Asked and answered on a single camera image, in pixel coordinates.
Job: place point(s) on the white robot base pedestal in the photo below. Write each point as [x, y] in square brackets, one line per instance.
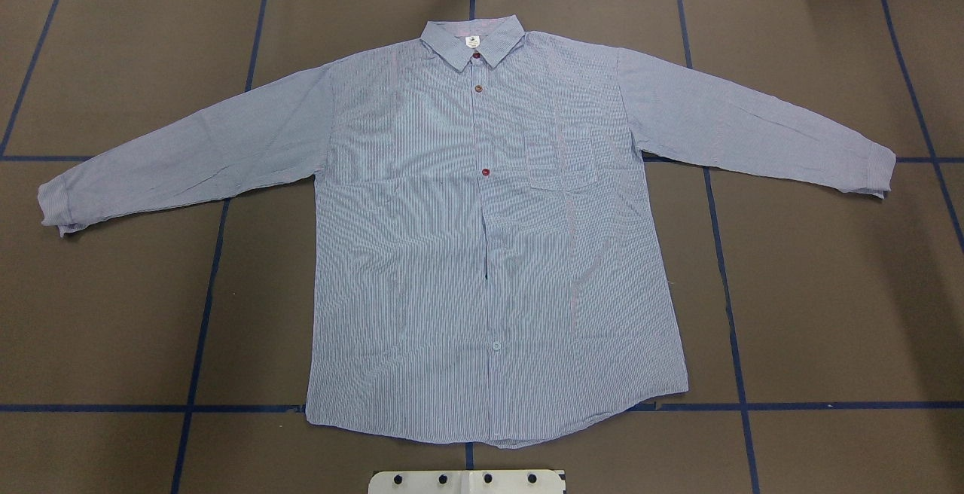
[470, 481]

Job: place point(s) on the light blue striped shirt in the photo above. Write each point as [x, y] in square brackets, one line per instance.
[487, 266]

